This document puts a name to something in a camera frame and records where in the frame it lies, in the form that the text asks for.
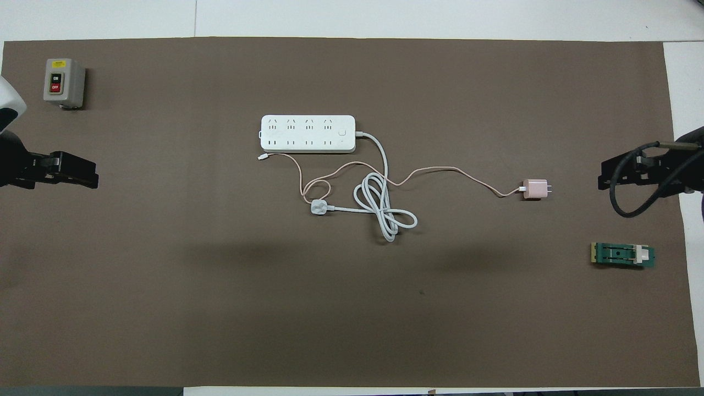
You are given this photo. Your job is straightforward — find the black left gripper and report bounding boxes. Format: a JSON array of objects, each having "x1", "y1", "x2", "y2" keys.
[{"x1": 0, "y1": 130, "x2": 100, "y2": 190}]

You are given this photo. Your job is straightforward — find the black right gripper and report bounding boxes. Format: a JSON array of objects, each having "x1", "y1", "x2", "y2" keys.
[{"x1": 598, "y1": 126, "x2": 704, "y2": 194}]

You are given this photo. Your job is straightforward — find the pink usb charger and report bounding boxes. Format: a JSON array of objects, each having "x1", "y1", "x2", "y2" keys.
[{"x1": 521, "y1": 178, "x2": 552, "y2": 200}]

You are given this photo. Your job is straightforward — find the pink charging cable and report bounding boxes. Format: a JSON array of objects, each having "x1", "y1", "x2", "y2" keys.
[{"x1": 257, "y1": 153, "x2": 526, "y2": 201}]

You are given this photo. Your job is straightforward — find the white power strip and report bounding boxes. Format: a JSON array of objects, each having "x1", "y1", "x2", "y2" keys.
[{"x1": 260, "y1": 114, "x2": 356, "y2": 154}]

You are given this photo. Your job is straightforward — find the green circuit board module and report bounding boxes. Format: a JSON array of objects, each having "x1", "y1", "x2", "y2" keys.
[{"x1": 591, "y1": 242, "x2": 656, "y2": 270}]

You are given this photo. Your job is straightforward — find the brown table mat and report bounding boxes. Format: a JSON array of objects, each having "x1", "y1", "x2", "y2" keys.
[{"x1": 0, "y1": 36, "x2": 700, "y2": 388}]

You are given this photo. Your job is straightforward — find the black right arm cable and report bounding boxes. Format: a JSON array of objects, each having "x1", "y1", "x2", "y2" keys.
[{"x1": 609, "y1": 141, "x2": 702, "y2": 218}]

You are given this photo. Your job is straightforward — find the grey on off switch box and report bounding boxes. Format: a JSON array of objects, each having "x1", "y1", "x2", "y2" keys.
[{"x1": 43, "y1": 58, "x2": 86, "y2": 109}]

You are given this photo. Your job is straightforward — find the white power cord with plug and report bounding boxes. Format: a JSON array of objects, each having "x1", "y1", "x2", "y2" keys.
[{"x1": 311, "y1": 131, "x2": 419, "y2": 243}]

